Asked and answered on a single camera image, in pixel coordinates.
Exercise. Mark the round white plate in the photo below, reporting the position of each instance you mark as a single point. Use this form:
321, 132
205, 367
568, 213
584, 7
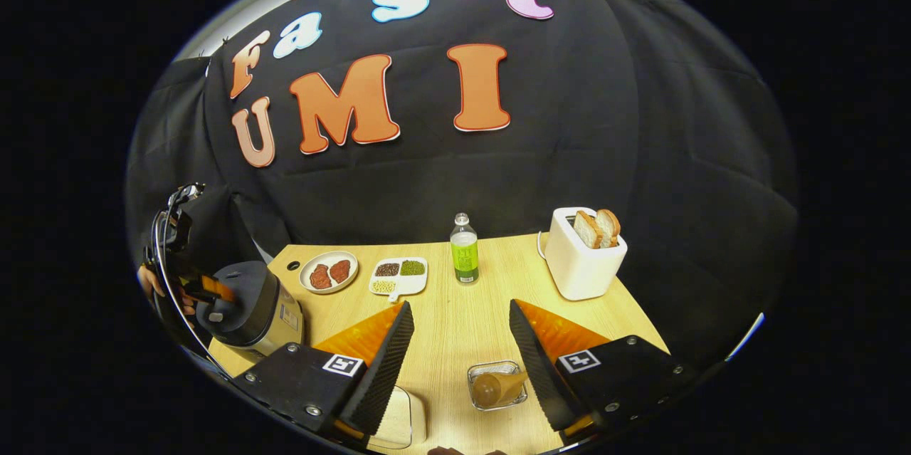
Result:
304, 277

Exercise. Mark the clear rice container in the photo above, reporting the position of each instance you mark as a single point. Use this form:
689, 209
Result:
418, 412

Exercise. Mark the green bean heap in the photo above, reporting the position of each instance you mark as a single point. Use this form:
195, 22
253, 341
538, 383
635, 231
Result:
413, 268

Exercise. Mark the bread slice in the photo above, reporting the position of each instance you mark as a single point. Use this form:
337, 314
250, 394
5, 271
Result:
611, 226
588, 231

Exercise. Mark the dark bean heap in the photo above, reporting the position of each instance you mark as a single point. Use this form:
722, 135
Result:
387, 270

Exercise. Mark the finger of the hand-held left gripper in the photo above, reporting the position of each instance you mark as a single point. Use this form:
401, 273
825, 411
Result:
213, 291

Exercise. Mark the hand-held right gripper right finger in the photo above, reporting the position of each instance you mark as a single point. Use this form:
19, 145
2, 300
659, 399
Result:
626, 373

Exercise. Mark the white rice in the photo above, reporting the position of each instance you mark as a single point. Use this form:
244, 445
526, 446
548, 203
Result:
395, 419

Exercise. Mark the brown wooden spoon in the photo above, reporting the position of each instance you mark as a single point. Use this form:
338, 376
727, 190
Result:
495, 387

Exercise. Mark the dark silver rice cooker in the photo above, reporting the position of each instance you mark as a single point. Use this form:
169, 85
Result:
242, 298

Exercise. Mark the red meat piece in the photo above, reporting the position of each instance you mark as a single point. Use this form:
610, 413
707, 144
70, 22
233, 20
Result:
320, 277
340, 270

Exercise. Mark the yellow bean heap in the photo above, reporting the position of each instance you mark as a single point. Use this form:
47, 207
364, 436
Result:
384, 286

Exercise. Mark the white divided dish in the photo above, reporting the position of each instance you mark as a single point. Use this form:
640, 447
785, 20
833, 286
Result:
413, 285

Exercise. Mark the white toaster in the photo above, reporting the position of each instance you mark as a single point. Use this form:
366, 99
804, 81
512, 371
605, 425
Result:
576, 273

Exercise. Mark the green label plastic bottle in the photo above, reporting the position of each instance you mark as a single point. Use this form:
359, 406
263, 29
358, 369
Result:
465, 259

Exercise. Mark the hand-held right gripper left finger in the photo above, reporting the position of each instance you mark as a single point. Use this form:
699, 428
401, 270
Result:
292, 380

